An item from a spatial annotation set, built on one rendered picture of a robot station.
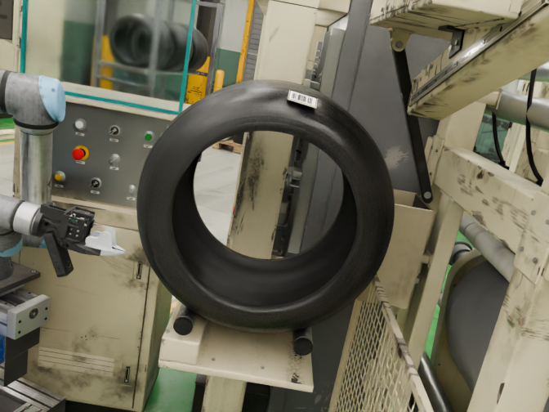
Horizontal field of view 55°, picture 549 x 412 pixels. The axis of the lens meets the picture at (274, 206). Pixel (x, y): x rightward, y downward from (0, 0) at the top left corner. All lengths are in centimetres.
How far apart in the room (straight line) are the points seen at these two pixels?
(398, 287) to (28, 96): 113
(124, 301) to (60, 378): 43
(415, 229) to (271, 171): 43
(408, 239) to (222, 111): 67
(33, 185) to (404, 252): 108
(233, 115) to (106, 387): 146
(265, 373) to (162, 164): 55
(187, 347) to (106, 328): 90
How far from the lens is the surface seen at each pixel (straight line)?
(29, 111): 157
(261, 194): 150
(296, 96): 109
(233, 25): 1149
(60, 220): 133
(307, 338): 125
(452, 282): 187
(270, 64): 145
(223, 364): 132
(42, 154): 164
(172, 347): 128
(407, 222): 148
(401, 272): 153
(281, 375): 132
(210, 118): 109
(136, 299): 205
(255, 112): 108
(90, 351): 221
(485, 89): 115
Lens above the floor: 153
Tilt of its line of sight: 16 degrees down
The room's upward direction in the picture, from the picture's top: 11 degrees clockwise
